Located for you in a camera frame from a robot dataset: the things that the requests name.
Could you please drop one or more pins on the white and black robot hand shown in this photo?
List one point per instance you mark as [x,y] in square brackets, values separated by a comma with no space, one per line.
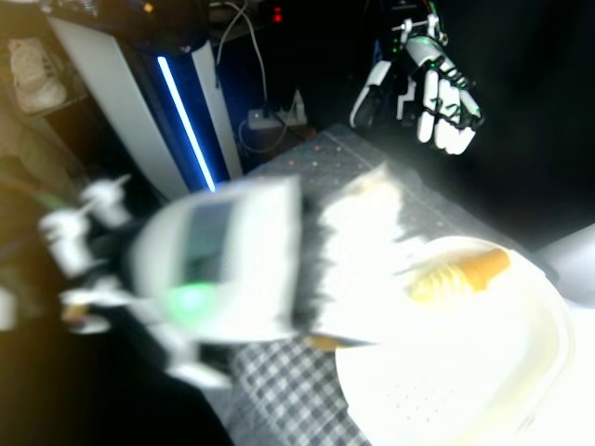
[241,260]
[441,102]

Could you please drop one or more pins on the white round plate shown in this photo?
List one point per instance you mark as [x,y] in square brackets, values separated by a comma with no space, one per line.
[441,371]

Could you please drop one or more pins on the grey printed quilt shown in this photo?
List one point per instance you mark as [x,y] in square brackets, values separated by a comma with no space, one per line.
[288,395]

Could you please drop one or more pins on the white power strip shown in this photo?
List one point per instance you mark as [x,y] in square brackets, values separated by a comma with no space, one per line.
[274,116]

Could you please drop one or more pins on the white tower with blue light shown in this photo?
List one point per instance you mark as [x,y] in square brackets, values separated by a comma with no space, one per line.
[139,116]

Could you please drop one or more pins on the black device with red lights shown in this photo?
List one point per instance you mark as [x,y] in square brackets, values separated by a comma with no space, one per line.
[274,13]

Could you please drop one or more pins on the white shoe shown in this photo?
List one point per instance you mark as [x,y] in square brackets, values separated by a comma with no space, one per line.
[35,76]

